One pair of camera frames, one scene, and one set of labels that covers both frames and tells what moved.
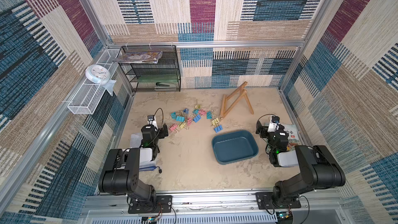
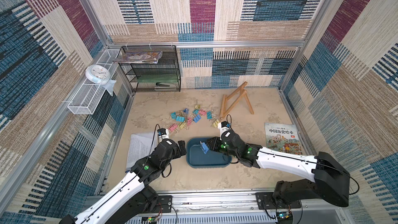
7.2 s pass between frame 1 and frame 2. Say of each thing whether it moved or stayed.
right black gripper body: moved
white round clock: stayed
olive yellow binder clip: stayed
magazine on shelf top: stayed
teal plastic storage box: moved
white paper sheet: stayed
